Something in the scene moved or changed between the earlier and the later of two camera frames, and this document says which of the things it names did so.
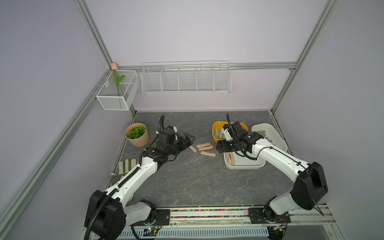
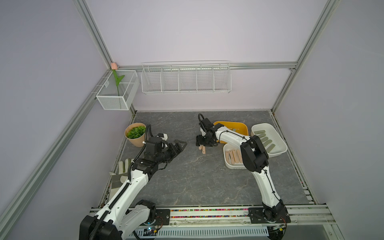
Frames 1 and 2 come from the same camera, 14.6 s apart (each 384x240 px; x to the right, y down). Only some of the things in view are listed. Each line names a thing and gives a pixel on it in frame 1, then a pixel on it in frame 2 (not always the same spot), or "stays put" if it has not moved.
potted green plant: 137,134 stays put
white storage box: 269,136 stays put
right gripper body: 228,145 to 203,140
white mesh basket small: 112,97 stays put
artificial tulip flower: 114,67 stays put
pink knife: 232,158 stays put
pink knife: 208,154 to 236,156
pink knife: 193,149 to 239,155
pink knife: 227,157 stays put
